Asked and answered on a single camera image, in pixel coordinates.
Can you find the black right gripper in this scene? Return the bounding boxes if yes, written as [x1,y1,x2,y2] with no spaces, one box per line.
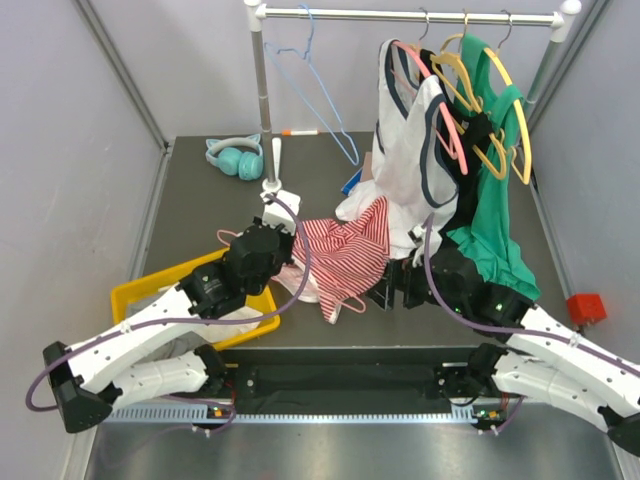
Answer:
[365,250,466,314]

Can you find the red white striped tank top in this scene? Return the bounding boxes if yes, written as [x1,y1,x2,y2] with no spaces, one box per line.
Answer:
[293,197,390,323]

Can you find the pink wire hanger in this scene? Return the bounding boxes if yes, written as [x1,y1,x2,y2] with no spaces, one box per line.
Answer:
[216,229,367,324]

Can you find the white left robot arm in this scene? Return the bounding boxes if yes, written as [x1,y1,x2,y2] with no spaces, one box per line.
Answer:
[38,190,307,434]

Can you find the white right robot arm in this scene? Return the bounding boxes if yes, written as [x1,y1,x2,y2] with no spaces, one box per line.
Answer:
[368,242,639,455]

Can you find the green tank top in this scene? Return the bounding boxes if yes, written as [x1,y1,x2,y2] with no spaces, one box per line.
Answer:
[453,34,540,301]

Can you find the white navy-trimmed tank top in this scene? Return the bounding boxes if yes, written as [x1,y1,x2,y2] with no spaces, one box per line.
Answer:
[335,40,459,259]

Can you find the black tank top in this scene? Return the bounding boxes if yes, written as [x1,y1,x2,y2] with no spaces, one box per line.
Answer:
[419,74,483,248]

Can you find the yellow hanger rear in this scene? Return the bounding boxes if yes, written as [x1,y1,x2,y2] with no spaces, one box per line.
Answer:
[484,47,533,185]

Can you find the yellow hanger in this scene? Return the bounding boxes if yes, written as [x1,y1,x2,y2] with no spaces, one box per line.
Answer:
[484,47,533,185]
[429,33,508,180]

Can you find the pink plastic hanger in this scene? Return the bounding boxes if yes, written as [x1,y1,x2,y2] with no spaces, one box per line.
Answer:
[392,40,469,175]

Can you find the yellow hanger front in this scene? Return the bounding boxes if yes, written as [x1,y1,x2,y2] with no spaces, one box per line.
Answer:
[429,33,508,180]

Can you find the yellow plastic bin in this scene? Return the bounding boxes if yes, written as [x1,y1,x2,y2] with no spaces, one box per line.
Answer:
[111,248,281,351]

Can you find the cream white cloth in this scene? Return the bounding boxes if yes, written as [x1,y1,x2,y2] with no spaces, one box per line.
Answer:
[158,284,265,346]

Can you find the teal cat-ear headphones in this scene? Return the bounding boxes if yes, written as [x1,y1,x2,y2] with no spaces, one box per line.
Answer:
[205,134,264,181]

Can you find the blue box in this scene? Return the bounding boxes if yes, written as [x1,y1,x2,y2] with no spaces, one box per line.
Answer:
[341,168,363,196]

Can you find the orange white marker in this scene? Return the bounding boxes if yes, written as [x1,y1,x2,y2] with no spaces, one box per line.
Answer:
[281,129,321,137]

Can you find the grey cloth in bin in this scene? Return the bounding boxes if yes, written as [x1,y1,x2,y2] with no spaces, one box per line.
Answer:
[146,338,201,361]

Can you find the red plastic block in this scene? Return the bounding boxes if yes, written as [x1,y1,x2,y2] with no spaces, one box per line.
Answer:
[566,293,608,326]

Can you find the white metal clothes rack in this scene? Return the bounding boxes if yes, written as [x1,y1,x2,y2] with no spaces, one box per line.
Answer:
[243,0,583,201]

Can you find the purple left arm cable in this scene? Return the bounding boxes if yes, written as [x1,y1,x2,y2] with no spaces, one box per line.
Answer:
[25,194,312,437]

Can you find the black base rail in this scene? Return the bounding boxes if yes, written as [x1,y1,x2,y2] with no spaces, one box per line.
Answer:
[222,344,502,412]

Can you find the blue wire hanger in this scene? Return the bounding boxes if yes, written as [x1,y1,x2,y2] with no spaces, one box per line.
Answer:
[263,4,361,166]

